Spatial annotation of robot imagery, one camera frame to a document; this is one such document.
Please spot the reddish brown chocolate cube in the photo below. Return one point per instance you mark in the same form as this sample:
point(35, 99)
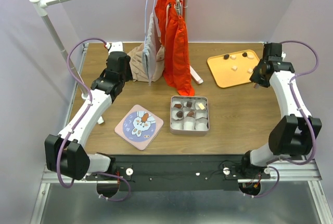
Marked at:
point(178, 105)

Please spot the dark round chocolate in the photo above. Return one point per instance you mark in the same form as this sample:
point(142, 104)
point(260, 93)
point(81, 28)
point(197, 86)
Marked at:
point(179, 114)

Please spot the white chocolate cube on tray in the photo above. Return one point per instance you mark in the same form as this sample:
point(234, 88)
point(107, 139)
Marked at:
point(234, 68)

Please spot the orange tray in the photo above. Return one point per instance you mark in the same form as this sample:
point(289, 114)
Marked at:
point(223, 74)

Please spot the dark brown chocolate cube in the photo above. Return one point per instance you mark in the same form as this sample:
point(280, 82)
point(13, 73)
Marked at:
point(189, 104)

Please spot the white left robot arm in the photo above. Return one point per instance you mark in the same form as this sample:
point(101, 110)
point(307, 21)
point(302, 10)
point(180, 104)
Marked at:
point(65, 153)

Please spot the pink tin lid with bunny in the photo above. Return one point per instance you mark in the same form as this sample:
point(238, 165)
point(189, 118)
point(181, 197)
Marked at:
point(139, 127)

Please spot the beige cloth pile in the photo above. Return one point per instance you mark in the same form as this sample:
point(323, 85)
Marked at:
point(139, 65)

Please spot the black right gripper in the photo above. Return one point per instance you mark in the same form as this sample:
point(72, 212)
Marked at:
point(254, 76)

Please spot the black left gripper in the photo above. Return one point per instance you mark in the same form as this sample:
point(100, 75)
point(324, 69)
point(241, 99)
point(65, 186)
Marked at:
point(129, 75)

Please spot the orange hanging garment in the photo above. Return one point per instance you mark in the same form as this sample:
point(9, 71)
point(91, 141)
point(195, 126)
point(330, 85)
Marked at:
point(174, 39)

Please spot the white chocolate cube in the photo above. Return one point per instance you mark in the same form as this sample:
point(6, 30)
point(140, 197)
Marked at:
point(201, 106)
point(234, 68)

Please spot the pink chocolate tin box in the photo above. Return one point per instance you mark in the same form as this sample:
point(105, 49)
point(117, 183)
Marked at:
point(196, 126)

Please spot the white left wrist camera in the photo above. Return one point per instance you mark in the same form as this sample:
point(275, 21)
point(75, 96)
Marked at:
point(114, 46)

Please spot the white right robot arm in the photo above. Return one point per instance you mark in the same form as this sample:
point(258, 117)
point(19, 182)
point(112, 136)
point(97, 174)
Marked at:
point(293, 139)

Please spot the grey hanging towel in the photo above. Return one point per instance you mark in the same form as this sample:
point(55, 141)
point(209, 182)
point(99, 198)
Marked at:
point(149, 60)

